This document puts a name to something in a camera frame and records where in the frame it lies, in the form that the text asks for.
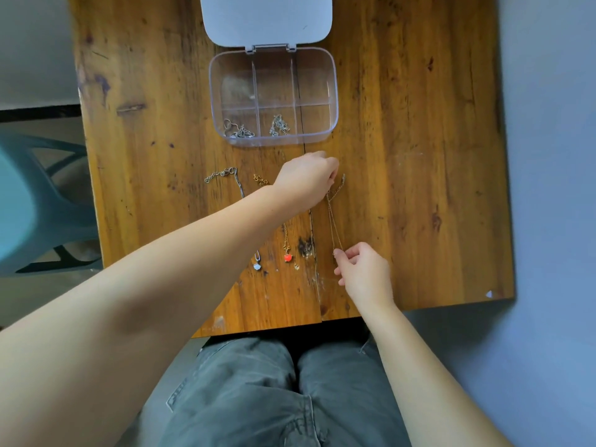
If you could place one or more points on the person's left hand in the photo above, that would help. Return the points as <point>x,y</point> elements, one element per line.
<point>300,179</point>

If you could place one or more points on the person's right hand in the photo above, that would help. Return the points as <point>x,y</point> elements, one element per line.
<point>370,279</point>

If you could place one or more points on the person's left fingers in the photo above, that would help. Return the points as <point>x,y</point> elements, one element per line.
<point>331,174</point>

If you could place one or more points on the person's right fingers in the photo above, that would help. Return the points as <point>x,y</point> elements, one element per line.
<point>347,265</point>

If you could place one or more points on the person's right forearm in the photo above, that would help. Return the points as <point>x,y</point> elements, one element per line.
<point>419,381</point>

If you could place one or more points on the person's left forearm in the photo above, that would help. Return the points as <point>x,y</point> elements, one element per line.
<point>163,302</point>

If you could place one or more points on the grey trousers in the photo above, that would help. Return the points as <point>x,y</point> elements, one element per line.
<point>260,395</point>

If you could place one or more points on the clear plastic compartment box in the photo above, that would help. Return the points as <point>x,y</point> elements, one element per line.
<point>265,18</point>

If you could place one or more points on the teal plastic chair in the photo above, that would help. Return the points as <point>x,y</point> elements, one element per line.
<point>28,200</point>

